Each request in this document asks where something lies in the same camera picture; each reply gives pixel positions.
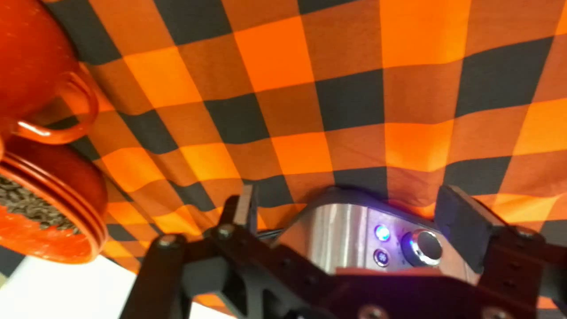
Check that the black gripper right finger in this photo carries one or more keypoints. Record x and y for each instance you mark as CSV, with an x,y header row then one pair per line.
x,y
467,223

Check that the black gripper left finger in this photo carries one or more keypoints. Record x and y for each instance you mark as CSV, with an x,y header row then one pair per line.
x,y
196,276

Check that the silver metal cylinder device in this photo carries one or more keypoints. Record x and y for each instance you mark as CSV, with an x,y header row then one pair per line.
x,y
343,232

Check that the red bowl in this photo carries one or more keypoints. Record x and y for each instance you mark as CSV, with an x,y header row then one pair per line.
x,y
72,177

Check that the dark coffee beans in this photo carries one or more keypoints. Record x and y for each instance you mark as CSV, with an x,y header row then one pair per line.
x,y
29,204

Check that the red black plaid tablecloth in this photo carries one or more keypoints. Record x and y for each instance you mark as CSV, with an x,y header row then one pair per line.
x,y
307,94

